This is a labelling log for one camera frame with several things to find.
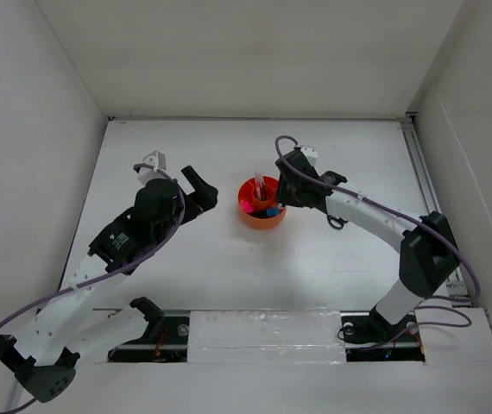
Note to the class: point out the aluminium rail right side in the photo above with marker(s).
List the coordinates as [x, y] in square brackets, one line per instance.
[455, 287]

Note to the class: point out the pink highlighter marker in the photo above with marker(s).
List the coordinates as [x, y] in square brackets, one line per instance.
[246, 206]

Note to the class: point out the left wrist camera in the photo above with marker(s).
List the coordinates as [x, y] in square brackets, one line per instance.
[153, 164]

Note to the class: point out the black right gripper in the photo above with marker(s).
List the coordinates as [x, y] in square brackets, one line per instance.
[284, 197]

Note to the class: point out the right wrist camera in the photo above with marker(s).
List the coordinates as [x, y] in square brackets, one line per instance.
[310, 154]

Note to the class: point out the blue highlighter marker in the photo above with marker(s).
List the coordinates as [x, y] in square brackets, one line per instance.
[274, 211]

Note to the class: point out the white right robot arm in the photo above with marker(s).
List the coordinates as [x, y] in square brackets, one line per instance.
[425, 244]

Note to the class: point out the pink gel pen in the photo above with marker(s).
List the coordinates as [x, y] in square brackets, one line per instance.
[256, 185]

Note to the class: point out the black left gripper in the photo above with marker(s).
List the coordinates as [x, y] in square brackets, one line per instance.
[202, 199]

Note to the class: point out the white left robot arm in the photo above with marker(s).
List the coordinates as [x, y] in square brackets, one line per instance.
[45, 355]

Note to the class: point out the orange round desk organizer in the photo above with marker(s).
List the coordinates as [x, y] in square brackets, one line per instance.
[258, 219]

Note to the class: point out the black handled scissors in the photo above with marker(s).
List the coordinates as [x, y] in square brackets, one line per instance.
[336, 223]

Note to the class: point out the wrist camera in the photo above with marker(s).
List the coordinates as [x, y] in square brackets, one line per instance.
[310, 154]
[153, 164]

